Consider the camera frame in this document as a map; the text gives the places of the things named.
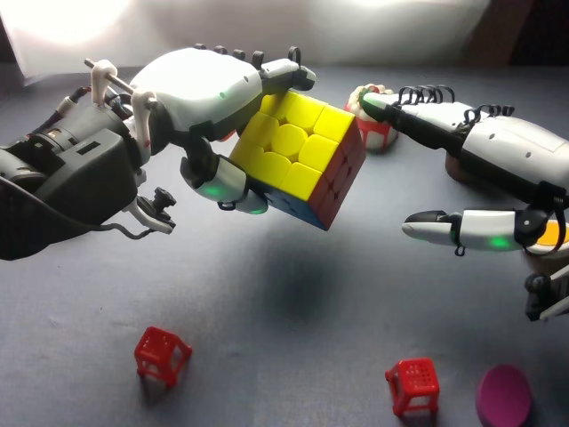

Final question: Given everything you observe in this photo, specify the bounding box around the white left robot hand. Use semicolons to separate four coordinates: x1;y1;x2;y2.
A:
128;43;317;218

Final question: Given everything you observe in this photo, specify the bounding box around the toy strawberry cake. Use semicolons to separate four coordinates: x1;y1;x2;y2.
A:
344;84;400;155

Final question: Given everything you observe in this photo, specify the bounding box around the white disc with yellow top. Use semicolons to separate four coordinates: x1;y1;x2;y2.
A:
524;221;569;258

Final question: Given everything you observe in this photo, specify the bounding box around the magenta round disc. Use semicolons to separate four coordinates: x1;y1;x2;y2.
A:
474;363;533;427

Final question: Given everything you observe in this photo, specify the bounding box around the white backdrop sheet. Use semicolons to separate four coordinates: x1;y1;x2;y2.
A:
0;0;494;85

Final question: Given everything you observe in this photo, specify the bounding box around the toy chocolate cupcake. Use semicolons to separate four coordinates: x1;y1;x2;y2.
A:
445;150;490;184

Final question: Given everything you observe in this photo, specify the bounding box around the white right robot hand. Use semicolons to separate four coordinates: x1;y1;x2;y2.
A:
358;84;569;259

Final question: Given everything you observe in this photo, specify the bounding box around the grey table cloth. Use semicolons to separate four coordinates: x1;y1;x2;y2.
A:
0;61;569;427

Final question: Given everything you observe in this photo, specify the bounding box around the red toy stool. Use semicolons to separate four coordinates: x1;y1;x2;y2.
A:
133;326;193;389
384;357;440;416

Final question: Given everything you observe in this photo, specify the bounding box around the Rubik's cube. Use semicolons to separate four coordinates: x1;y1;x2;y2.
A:
228;91;368;231

